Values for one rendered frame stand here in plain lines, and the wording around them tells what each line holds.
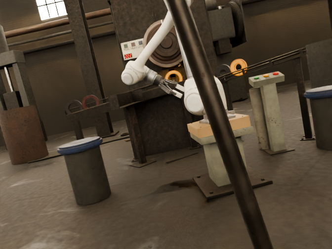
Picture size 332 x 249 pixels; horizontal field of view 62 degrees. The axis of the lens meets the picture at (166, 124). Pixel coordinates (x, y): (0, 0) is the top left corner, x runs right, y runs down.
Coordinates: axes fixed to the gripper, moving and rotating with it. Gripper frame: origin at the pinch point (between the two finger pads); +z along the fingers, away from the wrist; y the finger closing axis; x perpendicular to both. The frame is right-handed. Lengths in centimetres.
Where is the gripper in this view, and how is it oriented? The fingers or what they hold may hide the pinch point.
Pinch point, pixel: (182, 92)
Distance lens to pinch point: 186.6
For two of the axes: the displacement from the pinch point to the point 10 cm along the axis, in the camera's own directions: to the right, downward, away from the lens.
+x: -3.8, 8.0, 4.7
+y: 2.5, -4.0, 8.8
